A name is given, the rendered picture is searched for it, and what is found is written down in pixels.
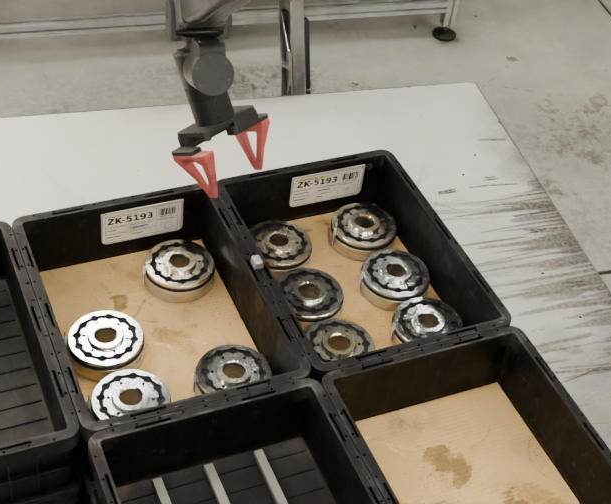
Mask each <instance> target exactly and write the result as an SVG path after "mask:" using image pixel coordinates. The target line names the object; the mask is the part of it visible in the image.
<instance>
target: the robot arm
mask: <svg viewBox="0 0 611 504"><path fill-rule="evenodd" d="M251 1H252V0H166V1H165V17H166V38H167V39H169V40H170V41H183V42H185V43H186V44H185V46H184V47H182V48H179V49H176V51H177V52H175V53H174V54H173V58H174V61H175V64H176V67H177V70H178V73H179V76H180V79H181V82H182V85H183V88H185V89H184V91H185V94H186V97H187V99H188V102H189V105H190V108H191V111H192V114H193V117H194V120H195V123H194V124H192V125H190V126H188V127H186V128H185V129H183V130H181V131H179V132H178V133H177V135H178V137H177V138H178V141H179V144H180V147H179V148H177V149H175V150H173V151H172V152H171V153H172V156H173V159H174V161H175V162H176V163H177V164H178V165H179V166H180V167H182V168H183V169H184V170H185V171H186V172H187V173H188V174H189V175H190V176H191V177H193V178H194V179H195V180H196V181H197V183H198V184H199V185H200V186H201V187H202V189H203V190H204V191H205V192H206V194H207V195H208V196H209V197H210V198H217V197H218V189H217V178H216V167H215V157H214V152H213V151H202V150H201V147H196V146H198V145H199V144H201V143H203V142H207V141H211V140H212V139H211V138H212V137H214V136H216V135H217V134H219V133H221V132H224V131H225V130H226V132H227V135H228V136H233V135H235V137H236V138H237V140H238V142H239V144H240V146H241V147H242V149H243V151H244V153H245V154H246V156H247V158H248V160H249V161H250V163H251V165H252V166H253V168H254V169H255V170H262V168H263V158H264V148H265V144H266V139H267V134H268V129H269V125H270V120H269V117H268V114H267V113H257V111H256V109H255V108H254V105H243V106H232V103H231V100H230V97H229V94H228V91H227V90H228V89H229V88H230V86H231V85H232V82H233V80H234V68H233V65H232V63H231V62H230V60H229V59H228V58H227V57H226V50H225V43H224V42H223V41H222V39H228V26H232V14H233V13H234V12H236V11H237V10H239V9H240V8H242V7H243V6H245V5H246V4H248V3H249V2H251ZM201 31H211V32H201ZM176 32H182V33H176ZM247 132H256V133H257V143H256V157H255V155H254V153H253V150H252V148H251V145H250V141H249V138H248V134H247ZM194 163H197V164H200V165H201V166H202V167H203V170H204V172H205V174H206V177H207V179H208V183H209V185H208V184H207V182H206V181H205V179H204V178H203V176H202V175H201V173H200V172H199V171H198V169H197V168H196V166H195V165H194Z"/></svg>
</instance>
